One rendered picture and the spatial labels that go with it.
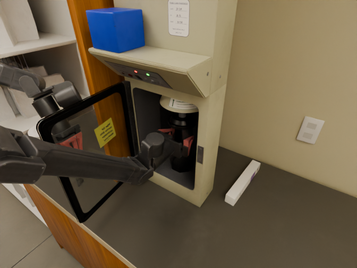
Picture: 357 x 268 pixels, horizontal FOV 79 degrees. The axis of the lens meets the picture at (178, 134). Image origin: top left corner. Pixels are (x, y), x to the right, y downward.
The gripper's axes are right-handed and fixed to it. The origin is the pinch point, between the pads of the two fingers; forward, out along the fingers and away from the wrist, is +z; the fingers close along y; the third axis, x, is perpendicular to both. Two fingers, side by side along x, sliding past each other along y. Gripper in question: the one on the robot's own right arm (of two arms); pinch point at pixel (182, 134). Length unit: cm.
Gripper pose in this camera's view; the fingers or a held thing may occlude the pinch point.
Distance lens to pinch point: 83.9
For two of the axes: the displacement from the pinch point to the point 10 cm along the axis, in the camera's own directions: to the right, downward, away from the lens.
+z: 5.7, -5.0, 6.6
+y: -8.2, -3.2, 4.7
